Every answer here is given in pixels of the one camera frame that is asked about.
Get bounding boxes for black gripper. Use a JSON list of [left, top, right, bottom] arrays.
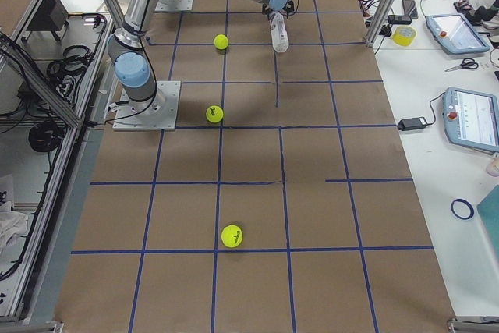
[[261, 5, 287, 17]]

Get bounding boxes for clear tennis ball can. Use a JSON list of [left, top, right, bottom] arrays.
[[270, 12, 289, 53]]

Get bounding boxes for Head tennis ball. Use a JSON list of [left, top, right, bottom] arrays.
[[214, 34, 229, 50]]

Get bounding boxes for tennis ball by base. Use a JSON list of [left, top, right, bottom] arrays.
[[205, 105, 224, 124]]

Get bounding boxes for yellow tape roll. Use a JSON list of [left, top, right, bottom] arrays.
[[392, 26, 416, 47]]

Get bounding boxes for black smartphone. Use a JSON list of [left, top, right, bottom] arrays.
[[402, 0, 419, 19]]

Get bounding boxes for black power brick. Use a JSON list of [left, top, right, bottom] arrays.
[[397, 116, 428, 131]]

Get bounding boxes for far teach pendant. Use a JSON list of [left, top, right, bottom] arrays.
[[425, 13, 490, 55]]

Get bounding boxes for teach pendant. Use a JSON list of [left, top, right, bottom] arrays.
[[443, 87, 498, 154], [425, 13, 490, 55]]

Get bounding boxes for scissors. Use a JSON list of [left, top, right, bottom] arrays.
[[445, 58, 479, 72]]

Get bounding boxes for near teach pendant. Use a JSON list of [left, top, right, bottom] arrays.
[[443, 87, 498, 154]]

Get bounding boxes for teal box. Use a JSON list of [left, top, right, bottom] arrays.
[[477, 185, 498, 262]]

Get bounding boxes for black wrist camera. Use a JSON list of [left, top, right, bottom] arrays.
[[283, 0, 296, 17]]

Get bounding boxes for tennis ball near camera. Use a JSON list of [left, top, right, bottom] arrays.
[[221, 224, 243, 249]]

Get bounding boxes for blue tape ring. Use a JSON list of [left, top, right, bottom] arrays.
[[450, 198, 476, 221]]

